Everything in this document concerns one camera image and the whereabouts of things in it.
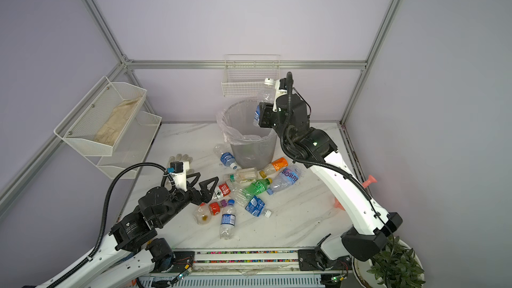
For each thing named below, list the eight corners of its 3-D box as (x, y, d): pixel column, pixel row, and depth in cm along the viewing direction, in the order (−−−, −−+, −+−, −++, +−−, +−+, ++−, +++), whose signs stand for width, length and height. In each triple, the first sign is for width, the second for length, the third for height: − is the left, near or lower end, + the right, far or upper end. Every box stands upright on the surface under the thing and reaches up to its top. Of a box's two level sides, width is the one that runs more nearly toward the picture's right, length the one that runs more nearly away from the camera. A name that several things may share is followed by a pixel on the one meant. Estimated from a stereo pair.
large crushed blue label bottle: (271, 198, 91) (271, 193, 88) (262, 184, 96) (262, 179, 92) (303, 179, 97) (305, 175, 94) (294, 167, 102) (295, 162, 98)
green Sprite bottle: (240, 208, 87) (239, 203, 83) (234, 197, 90) (233, 193, 86) (273, 188, 93) (273, 183, 90) (266, 178, 97) (266, 173, 93)
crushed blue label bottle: (246, 210, 88) (245, 205, 83) (254, 199, 91) (254, 194, 87) (264, 224, 84) (264, 220, 80) (272, 212, 87) (273, 207, 83)
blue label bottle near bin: (211, 154, 107) (209, 149, 103) (219, 149, 109) (217, 143, 105) (232, 172, 100) (231, 166, 96) (240, 165, 102) (239, 160, 98)
